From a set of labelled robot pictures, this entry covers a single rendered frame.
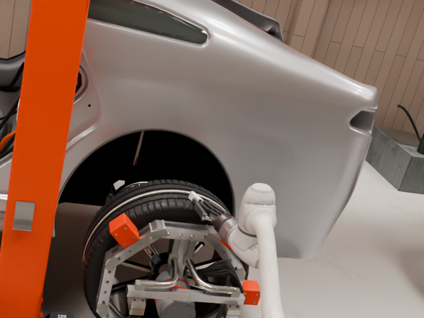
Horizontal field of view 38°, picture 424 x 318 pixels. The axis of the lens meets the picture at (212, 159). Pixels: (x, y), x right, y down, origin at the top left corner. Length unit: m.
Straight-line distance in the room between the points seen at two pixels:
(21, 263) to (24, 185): 0.30
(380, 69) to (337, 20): 0.83
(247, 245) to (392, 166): 4.99
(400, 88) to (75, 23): 5.95
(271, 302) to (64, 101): 0.88
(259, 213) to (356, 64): 5.31
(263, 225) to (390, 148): 5.17
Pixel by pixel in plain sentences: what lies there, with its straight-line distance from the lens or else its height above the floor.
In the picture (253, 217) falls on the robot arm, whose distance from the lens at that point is 1.94.
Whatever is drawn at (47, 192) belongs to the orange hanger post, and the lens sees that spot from 2.08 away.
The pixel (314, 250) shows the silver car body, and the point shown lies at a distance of 3.09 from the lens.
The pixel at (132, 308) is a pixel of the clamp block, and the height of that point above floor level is 0.93.
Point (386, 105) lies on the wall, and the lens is 7.50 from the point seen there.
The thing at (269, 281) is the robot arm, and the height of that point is 1.23.
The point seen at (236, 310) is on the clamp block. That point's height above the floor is 0.95.
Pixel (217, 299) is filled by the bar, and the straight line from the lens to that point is 2.19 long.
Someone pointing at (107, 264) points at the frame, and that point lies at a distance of 2.26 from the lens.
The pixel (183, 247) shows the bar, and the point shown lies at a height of 1.05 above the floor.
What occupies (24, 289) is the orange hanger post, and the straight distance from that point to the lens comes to 2.28.
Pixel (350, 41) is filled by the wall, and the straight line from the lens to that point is 7.04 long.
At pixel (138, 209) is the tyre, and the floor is 1.13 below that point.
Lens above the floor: 2.17
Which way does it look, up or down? 21 degrees down
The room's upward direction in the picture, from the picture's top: 14 degrees clockwise
